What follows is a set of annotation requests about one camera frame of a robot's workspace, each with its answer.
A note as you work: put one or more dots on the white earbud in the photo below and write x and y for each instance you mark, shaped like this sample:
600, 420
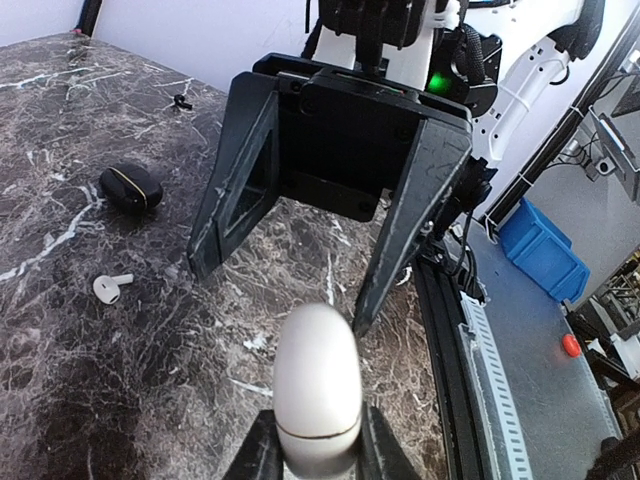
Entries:
108, 288

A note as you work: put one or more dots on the grey slotted cable duct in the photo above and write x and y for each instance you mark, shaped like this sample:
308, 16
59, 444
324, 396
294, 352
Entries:
499, 420

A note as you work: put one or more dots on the black small charging case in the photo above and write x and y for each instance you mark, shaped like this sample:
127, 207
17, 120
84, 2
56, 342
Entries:
131, 188

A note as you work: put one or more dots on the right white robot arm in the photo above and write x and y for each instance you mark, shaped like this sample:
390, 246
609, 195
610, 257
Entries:
496, 64

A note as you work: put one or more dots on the red round button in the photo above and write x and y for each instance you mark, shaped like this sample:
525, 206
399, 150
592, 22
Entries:
571, 346

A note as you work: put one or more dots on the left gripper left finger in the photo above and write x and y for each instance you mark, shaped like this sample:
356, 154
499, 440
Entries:
260, 456

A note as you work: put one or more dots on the black front rail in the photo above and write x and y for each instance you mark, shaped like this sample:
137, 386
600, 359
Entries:
463, 431

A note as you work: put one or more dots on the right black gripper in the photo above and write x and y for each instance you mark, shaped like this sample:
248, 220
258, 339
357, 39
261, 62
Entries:
341, 140

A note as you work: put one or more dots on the blue plastic bin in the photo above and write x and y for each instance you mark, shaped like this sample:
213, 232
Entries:
534, 244

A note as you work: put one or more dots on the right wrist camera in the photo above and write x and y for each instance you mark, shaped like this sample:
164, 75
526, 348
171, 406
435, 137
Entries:
349, 33

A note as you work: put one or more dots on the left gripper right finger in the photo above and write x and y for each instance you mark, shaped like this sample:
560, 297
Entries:
380, 455

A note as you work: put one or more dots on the right black frame post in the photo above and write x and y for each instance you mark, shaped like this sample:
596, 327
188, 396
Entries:
88, 17

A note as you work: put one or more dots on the black earbud on table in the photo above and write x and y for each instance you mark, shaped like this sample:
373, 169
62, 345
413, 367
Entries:
179, 102

